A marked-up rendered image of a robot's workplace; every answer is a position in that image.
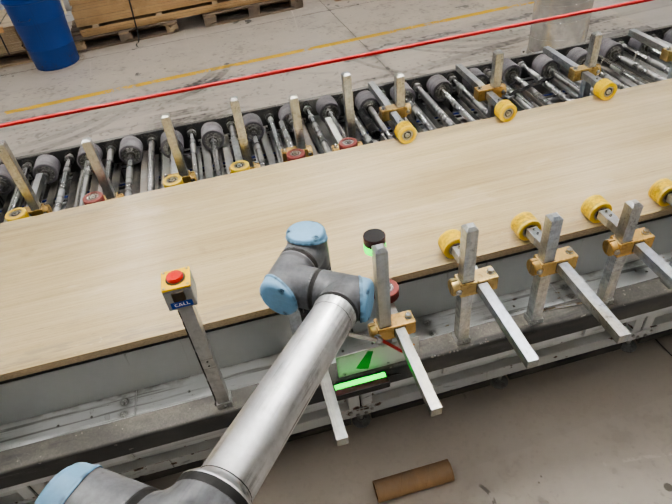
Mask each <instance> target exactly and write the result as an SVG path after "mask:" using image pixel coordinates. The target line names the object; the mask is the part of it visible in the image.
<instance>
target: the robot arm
mask: <svg viewBox="0 0 672 504"><path fill-rule="evenodd" d="M285 238H286V240H287V245H286V247H285V248H284V250H283V251H282V253H281V254H280V256H279V257H278V259H277V260H276V262H275V263H274V265H273V266H272V268H271V269H270V271H269V272H268V274H267V275H265V277H264V280H263V282H262V284H261V286H260V296H261V298H262V300H263V301H264V303H265V304H266V305H267V306H268V307H269V308H270V309H272V310H273V311H275V312H277V313H279V314H282V315H291V314H293V313H294V312H296V311H297V309H298V311H300V315H301V320H302V323H301V325H300V326H299V327H298V329H297V330H296V332H295V333H294V335H293V336H292V337H291V339H290V340H289V342H288V343H287V345H286V346H285V347H284V349H283V350H282V352H281V353H280V355H279V356H278V357H277V359H276V360H275V362H274V363H273V365H272V366H271V367H270V369H269V370H268V372H267V373H266V375H265V376H264V377H263V379H262V380H261V382H260V383H259V385H258V386H257V387H256V389H255V390H254V392H253V393H252V395H251V396H250V397H249V399H248V400H247V402H246V403H245V404H244V406H243V407H242V409H241V410H240V412H239V413H238V414H237V416H236V417H235V419H234V420H233V422H232V423H231V424H230V426H229V427H228V429H227V430H226V432H225V433H224V434H223V436H222V437H221V439H220V440H219V442H218V443H217V444H216V446H215V447H214V449H213V450H212V452H211V453H210V454H209V456H208V457H207V459H206V460H205V462H204V463H203V464H202V466H201V467H200V468H196V469H189V470H186V471H185V472H183V473H182V474H181V476H180V477H179V478H178V480H177V481H176V483H175V484H174V485H173V486H171V487H170V488H167V489H164V490H160V489H157V488H155V487H152V486H150V485H147V484H144V483H142V482H139V481H136V480H134V479H131V478H128V477H126V476H123V475H120V474H118V473H115V472H112V471H110V470H107V469H104V468H103V467H102V466H101V465H93V464H89V463H86V462H79V463H75V464H73V465H71V466H68V467H66V468H65V469H63V470H62V471H60V472H59V473H58V474H57V475H56V476H55V477H54V478H53V479H52V480H51V481H50V482H49V483H48V484H47V485H46V486H45V488H44V489H43V490H42V492H41V493H40V495H39V496H38V498H37V500H36V502H35V503H34V504H252V501H253V500H254V498H255V496H256V494H257V493H258V491H259V489H260V487H261V486H262V484H263V482H264V480H265V479H266V477H267V475H268V473H269V472H270V470H271V468H272V466H273V465H274V463H275V461H276V459H277V458H278V456H279V454H280V452H281V451H282V449H283V447H284V445H285V444H286V442H287V440H288V438H289V437H290V435H291V433H292V431H293V430H294V428H295V426H296V424H297V423H298V421H299V419H300V417H301V416H302V414H303V412H304V410H305V409H306V407H307V405H308V403H309V402H310V400H311V398H312V396H313V395H314V393H315V391H316V389H317V388H318V386H319V384H320V382H321V381H322V379H323V377H324V375H325V374H326V372H327V370H328V368H329V367H330V365H331V363H332V361H333V360H334V358H335V356H336V354H337V353H338V351H339V349H340V347H341V346H342V344H343V342H344V340H345V339H346V337H347V335H348V333H349V332H350V330H351V329H352V328H353V327H354V326H355V324H356V322H357V321H360V323H363V322H367V321H368V320H369V318H370V316H371V313H372V308H373V303H374V283H373V281H372V280H371V279H369V278H366V277H362V276H360V275H358V276H356V275H351V274H346V273H341V272H336V271H332V269H331V262H330V255H329V248H328V241H327V240H328V236H327V234H326V230H325V228H324V226H323V225H321V224H320V223H318V222H314V221H301V222H297V223H295V224H293V225H291V226H290V227H289V228H288V229H287V231H286V236H285Z"/></svg>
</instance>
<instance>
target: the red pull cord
mask: <svg viewBox="0 0 672 504"><path fill-rule="evenodd" d="M649 1H654V0H634V1H629V2H624V3H619V4H614V5H609V6H603V7H598V8H593V9H588V10H583V11H578V12H573V13H567V14H562V15H557V16H552V17H547V18H542V19H537V20H531V21H526V22H521V23H516V24H511V25H506V26H501V27H495V28H490V29H485V30H480V31H475V32H470V33H465V34H459V35H454V36H449V37H444V38H439V39H434V40H429V41H423V42H418V43H413V44H408V45H403V46H398V47H393V48H387V49H382V50H377V51H372V52H367V53H362V54H357V55H351V56H346V57H341V58H336V59H331V60H326V61H321V62H315V63H310V64H305V65H300V66H295V67H290V68H285V69H279V70H274V71H269V72H264V73H259V74H254V75H249V76H243V77H238V78H233V79H228V80H223V81H218V82H213V83H207V84H202V85H197V86H192V87H187V88H182V89H177V90H171V91H166V92H161V93H156V94H151V95H146V96H141V97H135V98H130V99H125V100H120V101H115V102H110V103H105V104H99V105H94V106H89V107H84V108H79V109H74V110H69V111H63V112H58V113H53V114H48V115H43V116H38V117H33V118H27V119H22V120H17V121H12V122H7V123H2V124H0V128H4V127H9V126H14V125H19V124H24V123H29V122H34V121H40V120H45V119H50V118H55V117H60V116H65V115H70V114H75V113H80V112H86V111H91V110H96V109H101V108H106V107H111V106H116V105H121V104H127V103H132V102H137V101H142V100H147V99H152V98H157V97H162V96H167V95H173V94H178V93H183V92H188V91H193V90H198V89H203V88H208V87H214V86H219V85H224V84H229V83H234V82H239V81H244V80H249V79H255V78H260V77H265V76H270V75H275V74H280V73H285V72H290V71H295V70H301V69H306V68H311V67H316V66H321V65H326V64H331V63H336V62H342V61H347V60H352V59H357V58H362V57H367V56H372V55H377V54H382V53H388V52H393V51H398V50H403V49H408V48H413V47H418V46H423V45H429V44H434V43H439V42H444V41H449V40H454V39H459V38H464V37H469V36H475V35H480V34H485V33H490V32H495V31H500V30H505V29H510V28H516V27H521V26H526V25H531V24H536V23H541V22H546V21H551V20H556V19H562V18H567V17H572V16H577V15H582V14H587V13H592V12H597V11H603V10H608V9H613V8H618V7H623V6H628V5H633V4H638V3H643V2H649Z"/></svg>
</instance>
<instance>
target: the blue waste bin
mask: <svg viewBox="0 0 672 504"><path fill-rule="evenodd" d="M61 2H62V6H63V8H62V6H61V3H60V0H1V1H0V3H1V4H2V5H3V6H4V8H5V10H6V12H7V14H8V16H9V18H10V19H11V21H12V24H13V25H14V27H15V29H16V31H17V33H18V34H19V36H20V38H21V40H22V42H23V44H24V46H25V47H26V50H27V51H28V53H29V55H30V57H31V59H32V61H33V62H34V64H35V66H36V68H37V69H38V70H40V71H54V70H59V69H63V68H66V67H69V66H71V65H73V64H75V63H76V62H77V61H78V60H79V58H80V57H79V54H78V51H77V48H76V46H75V43H74V40H73V37H72V34H71V31H70V28H69V26H68V23H67V20H66V17H65V14H67V12H66V9H65V6H64V3H63V0H61ZM63 9H64V11H63ZM64 12H65V14H64Z"/></svg>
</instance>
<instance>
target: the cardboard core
mask: <svg viewBox="0 0 672 504"><path fill-rule="evenodd" d="M451 481H454V473H453V469H452V467H451V464H450V462H449V461H448V459H445V460H442V461H439V462H435V463H432V464H429V465H425V466H422V467H418V468H415V469H412V470H408V471H405V472H401V473H398V474H395V475H391V476H388V477H384V478H381V479H378V480H374V481H373V487H374V491H375V494H376V498H377V501H378V503H381V502H385V501H388V500H391V499H395V498H398V497H401V496H405V495H408V494H411V493H415V492H418V491H421V490H425V489H428V488H431V487H435V486H438V485H441V484H445V483H448V482H451Z"/></svg>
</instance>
